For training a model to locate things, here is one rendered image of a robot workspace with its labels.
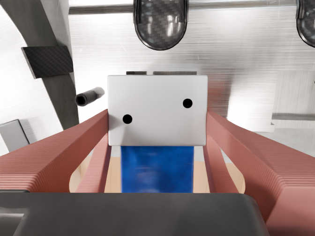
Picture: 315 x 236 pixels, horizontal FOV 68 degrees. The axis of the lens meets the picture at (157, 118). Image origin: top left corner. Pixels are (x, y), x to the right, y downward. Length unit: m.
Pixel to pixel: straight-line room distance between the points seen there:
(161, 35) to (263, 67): 0.07
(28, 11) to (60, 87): 0.08
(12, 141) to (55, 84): 0.07
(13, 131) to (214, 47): 0.21
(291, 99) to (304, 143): 0.10
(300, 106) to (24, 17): 0.26
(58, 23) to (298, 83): 0.25
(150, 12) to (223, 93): 0.08
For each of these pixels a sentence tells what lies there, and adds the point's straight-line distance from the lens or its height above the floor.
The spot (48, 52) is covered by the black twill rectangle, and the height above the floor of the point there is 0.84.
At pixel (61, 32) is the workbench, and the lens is 0.30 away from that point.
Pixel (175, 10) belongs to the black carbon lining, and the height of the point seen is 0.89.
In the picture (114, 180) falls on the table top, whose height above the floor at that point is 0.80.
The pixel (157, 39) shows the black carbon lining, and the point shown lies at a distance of 0.18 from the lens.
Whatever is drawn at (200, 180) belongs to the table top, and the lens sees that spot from 0.31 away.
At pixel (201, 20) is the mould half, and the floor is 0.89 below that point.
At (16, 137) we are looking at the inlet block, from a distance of 0.27.
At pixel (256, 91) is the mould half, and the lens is 0.18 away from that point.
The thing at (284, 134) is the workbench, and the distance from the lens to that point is 0.30.
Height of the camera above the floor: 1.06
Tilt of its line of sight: 72 degrees down
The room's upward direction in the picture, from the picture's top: 152 degrees counter-clockwise
